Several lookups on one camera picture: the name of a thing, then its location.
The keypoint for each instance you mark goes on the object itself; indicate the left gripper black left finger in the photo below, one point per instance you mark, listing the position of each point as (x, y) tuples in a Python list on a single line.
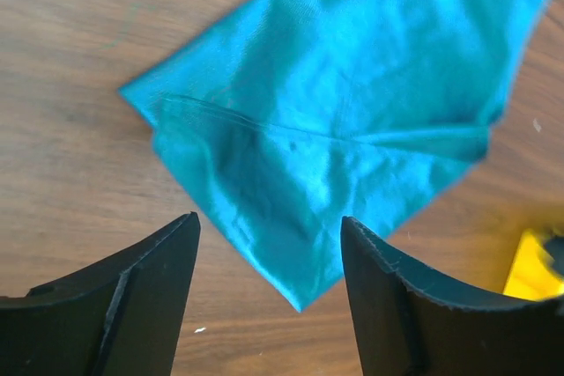
[(119, 316)]

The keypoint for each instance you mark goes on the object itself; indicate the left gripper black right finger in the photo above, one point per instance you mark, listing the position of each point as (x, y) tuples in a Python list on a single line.
[(411, 319)]

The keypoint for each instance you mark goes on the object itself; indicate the teal cloth napkin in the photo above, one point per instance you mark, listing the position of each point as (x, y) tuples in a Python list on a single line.
[(287, 115)]

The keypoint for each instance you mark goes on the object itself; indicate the yellow plastic tray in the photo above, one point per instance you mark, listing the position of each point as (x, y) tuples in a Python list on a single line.
[(536, 272)]

